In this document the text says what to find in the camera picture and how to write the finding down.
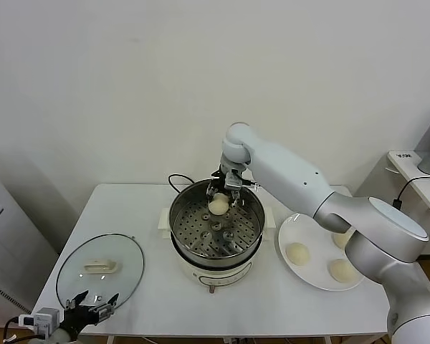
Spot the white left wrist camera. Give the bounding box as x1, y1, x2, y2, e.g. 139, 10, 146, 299
33, 307, 61, 338

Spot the white round plate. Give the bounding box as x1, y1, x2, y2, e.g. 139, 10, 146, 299
278, 212, 366, 292

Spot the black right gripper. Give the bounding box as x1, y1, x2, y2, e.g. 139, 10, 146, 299
206, 163, 244, 208

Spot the glass lid cream handle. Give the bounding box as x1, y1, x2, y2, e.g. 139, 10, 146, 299
56, 234, 145, 311

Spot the grey white cabinet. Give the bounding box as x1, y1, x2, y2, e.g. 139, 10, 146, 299
0, 168, 60, 320

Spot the stainless steel steamer basket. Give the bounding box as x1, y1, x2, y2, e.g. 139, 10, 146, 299
168, 178, 266, 265

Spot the cream electric cooker base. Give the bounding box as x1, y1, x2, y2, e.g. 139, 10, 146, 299
158, 206, 275, 295

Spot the black cable with adapter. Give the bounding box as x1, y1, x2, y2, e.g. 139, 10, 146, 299
392, 175, 430, 212

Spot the black cooker power cord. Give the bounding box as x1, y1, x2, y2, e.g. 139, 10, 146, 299
167, 174, 196, 195

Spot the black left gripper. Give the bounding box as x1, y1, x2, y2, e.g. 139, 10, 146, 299
61, 291, 120, 340

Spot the white side desk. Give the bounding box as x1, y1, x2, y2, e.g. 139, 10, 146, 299
351, 149, 430, 259

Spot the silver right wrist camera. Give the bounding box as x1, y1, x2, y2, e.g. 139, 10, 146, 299
224, 171, 244, 191

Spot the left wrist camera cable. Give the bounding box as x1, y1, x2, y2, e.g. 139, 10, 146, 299
3, 314, 35, 344

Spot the white steamed baozi bun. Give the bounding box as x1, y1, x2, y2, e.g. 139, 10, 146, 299
207, 193, 229, 216
331, 231, 354, 250
285, 242, 310, 267
328, 258, 359, 283

